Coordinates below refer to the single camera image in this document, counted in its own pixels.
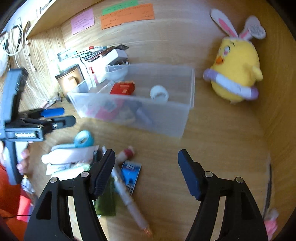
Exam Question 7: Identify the left hand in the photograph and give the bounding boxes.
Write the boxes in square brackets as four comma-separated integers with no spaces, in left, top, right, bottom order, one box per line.
[0,141,32,175]

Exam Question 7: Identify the white flat packet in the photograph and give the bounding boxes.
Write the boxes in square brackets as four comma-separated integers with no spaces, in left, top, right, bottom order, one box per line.
[41,146,99,165]

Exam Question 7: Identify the brown lidded mug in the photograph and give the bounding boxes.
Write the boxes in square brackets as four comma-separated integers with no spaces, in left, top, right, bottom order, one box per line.
[55,64,84,102]

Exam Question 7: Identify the green packet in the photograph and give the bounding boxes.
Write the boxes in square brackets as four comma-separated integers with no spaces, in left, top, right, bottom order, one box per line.
[94,177,116,216]

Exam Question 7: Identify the white card box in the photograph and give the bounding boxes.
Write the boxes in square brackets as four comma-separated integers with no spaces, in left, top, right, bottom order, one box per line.
[89,49,128,72]

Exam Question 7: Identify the red white marker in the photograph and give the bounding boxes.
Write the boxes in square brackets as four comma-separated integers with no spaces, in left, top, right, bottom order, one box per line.
[116,146,135,165]

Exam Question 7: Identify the red snack packet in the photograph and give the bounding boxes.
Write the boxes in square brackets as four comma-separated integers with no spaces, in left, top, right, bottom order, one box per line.
[110,81,135,95]

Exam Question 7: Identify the white pink pen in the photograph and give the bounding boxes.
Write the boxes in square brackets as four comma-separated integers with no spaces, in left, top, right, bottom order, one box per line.
[111,146,152,237]

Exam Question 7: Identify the blue card packet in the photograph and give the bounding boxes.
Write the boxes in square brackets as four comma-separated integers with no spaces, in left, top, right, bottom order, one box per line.
[121,161,142,195]

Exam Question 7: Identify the clear plastic storage bin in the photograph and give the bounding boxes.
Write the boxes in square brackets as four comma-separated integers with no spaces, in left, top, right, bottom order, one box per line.
[68,63,195,138]

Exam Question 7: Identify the pink sticky note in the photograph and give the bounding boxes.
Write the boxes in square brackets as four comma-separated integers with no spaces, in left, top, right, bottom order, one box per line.
[70,9,95,35]

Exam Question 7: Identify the white tape roll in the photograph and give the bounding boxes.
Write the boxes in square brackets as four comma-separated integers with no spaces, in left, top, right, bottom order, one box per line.
[150,85,169,102]

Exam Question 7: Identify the green sticky note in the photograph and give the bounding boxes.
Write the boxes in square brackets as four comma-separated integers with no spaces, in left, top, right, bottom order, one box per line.
[102,0,138,15]

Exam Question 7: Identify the orange sticky note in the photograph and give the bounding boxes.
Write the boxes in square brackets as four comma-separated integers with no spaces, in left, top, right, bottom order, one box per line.
[100,4,154,30]

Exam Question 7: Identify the yellow chick plush toy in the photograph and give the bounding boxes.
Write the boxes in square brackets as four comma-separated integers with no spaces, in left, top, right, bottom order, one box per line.
[203,9,266,103]

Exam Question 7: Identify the pink keychain charm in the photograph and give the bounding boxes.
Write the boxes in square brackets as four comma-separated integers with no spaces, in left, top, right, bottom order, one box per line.
[264,208,279,240]

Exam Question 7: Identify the white cable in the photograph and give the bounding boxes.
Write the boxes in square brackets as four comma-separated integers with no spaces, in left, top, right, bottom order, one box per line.
[0,21,38,75]

